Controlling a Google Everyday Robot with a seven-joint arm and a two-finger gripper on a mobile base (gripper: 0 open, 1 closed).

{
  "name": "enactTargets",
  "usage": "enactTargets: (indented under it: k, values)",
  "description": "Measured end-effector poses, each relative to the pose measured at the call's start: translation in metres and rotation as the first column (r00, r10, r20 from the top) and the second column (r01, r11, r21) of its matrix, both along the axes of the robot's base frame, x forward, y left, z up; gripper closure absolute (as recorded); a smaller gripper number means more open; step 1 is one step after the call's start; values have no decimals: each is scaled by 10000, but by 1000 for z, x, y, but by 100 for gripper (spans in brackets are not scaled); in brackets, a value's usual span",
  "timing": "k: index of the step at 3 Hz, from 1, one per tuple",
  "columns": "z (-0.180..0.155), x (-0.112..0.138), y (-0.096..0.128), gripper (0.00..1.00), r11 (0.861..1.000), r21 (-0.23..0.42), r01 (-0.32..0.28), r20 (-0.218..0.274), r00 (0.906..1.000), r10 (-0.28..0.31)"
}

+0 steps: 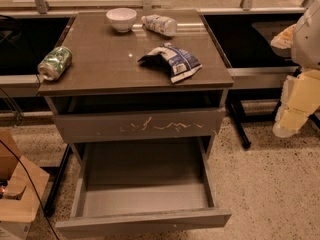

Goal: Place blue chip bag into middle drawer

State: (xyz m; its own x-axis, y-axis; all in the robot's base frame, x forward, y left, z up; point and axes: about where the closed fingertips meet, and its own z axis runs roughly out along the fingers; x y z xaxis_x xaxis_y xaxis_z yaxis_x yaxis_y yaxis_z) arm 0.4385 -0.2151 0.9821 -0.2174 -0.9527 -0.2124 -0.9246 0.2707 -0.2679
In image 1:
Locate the black table leg left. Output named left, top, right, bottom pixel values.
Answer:
left=44, top=145, right=72, bottom=217

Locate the clear plastic water bottle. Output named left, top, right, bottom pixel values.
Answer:
left=141, top=14, right=177, bottom=37

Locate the brown cardboard box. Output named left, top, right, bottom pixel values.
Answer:
left=0, top=130, right=49, bottom=240

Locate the grey drawer cabinet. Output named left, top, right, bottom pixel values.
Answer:
left=39, top=10, right=233, bottom=156

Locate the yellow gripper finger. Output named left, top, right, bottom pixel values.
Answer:
left=273, top=107, right=308, bottom=138
left=271, top=24, right=296, bottom=49

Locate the closed grey top drawer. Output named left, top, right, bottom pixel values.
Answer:
left=54, top=108, right=225, bottom=143

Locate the green soda can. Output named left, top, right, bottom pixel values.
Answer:
left=37, top=46, right=72, bottom=81

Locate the open grey middle drawer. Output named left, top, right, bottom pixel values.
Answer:
left=56, top=137, right=231, bottom=238

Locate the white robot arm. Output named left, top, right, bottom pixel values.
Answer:
left=271, top=0, right=320, bottom=138

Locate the black cable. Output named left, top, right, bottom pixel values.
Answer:
left=0, top=77, right=61, bottom=240

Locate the black table leg right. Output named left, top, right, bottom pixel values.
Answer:
left=226, top=100, right=251, bottom=150

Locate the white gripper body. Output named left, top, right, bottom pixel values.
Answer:
left=281, top=69, right=320, bottom=114

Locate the black table leg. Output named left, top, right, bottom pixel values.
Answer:
left=226, top=100, right=251, bottom=150
left=44, top=145, right=72, bottom=217

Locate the white ceramic bowl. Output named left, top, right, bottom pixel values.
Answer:
left=106, top=8, right=137, bottom=33

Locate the blue chip bag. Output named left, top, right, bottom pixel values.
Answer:
left=138, top=42, right=202, bottom=83

